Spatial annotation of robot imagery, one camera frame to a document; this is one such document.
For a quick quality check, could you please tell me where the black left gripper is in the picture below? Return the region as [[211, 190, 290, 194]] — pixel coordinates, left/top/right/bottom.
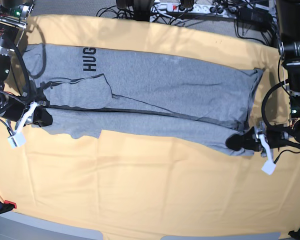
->
[[225, 128, 300, 152]]

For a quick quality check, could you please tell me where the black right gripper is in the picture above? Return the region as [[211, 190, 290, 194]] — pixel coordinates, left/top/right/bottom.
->
[[0, 97, 53, 127]]

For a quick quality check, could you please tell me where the grey t-shirt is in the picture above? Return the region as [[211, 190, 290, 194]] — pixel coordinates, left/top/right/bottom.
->
[[23, 43, 263, 156]]

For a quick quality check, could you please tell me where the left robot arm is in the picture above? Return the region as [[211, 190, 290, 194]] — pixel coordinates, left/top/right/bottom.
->
[[225, 0, 300, 152]]

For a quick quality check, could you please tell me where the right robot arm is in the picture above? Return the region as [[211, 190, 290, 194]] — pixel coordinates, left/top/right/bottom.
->
[[0, 0, 53, 127]]

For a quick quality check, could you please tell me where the yellow tablecloth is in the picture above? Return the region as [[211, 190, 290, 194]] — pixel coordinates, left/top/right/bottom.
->
[[0, 14, 300, 240]]

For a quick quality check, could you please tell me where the black power adapter box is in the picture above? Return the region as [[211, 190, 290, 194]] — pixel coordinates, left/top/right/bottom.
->
[[237, 7, 273, 25]]

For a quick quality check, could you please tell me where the white power strip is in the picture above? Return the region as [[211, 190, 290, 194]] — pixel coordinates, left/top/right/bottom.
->
[[151, 1, 236, 19]]

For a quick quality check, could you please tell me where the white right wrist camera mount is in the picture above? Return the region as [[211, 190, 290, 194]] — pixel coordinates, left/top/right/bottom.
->
[[7, 100, 47, 149]]

